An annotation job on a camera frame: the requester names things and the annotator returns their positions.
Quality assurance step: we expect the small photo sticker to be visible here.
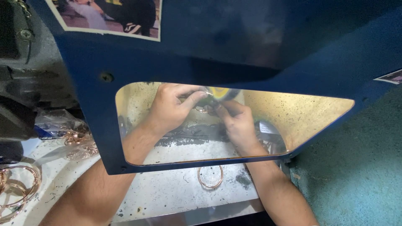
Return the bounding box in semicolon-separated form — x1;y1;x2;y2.
373;69;402;85

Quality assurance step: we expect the photo print with white border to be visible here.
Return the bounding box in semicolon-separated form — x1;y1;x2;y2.
45;0;162;42

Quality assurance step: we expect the blue plastic piece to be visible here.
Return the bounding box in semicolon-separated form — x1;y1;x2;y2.
34;125;56;140

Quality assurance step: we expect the black plastic bag with label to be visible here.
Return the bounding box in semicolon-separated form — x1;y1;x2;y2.
254;121;287;155

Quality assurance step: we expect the blue machine guard with window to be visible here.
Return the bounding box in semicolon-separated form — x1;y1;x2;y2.
28;0;402;175

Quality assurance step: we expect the yellow-green spinning polishing wheel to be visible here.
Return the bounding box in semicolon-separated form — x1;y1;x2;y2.
204;86;243;108

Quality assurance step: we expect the grey metal machine body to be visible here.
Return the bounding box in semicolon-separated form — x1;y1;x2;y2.
0;0;80;164

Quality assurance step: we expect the person's left hand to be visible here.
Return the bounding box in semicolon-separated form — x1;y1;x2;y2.
144;83;209;135

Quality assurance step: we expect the thin copper bangle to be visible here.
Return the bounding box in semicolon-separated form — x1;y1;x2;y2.
194;90;218;114
0;201;28;224
0;165;43;208
197;164;224;190

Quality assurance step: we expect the person's right hand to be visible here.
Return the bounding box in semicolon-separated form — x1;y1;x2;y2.
215;100;265;155

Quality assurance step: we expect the clear plastic bag of bangles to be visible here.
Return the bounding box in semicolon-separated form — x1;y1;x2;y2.
34;108;100;161

